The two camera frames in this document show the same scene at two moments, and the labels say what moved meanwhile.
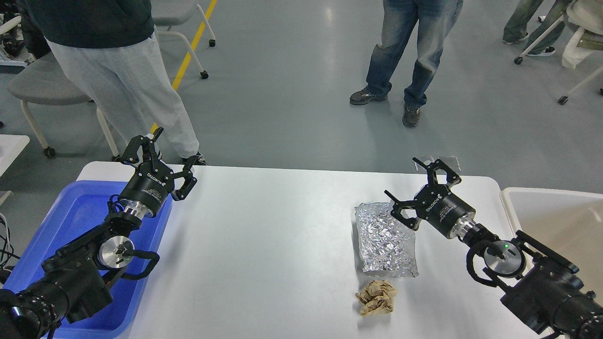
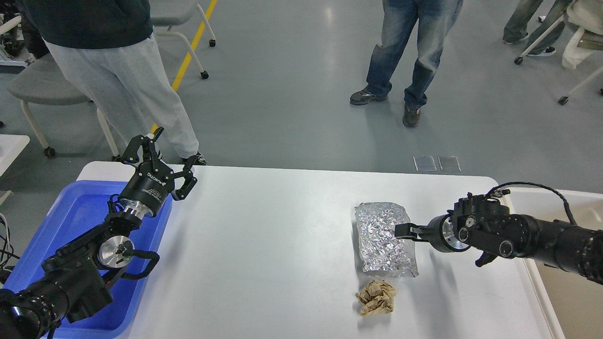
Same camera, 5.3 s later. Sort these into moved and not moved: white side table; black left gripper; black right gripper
Moved: black right gripper
Not moved: white side table; black left gripper
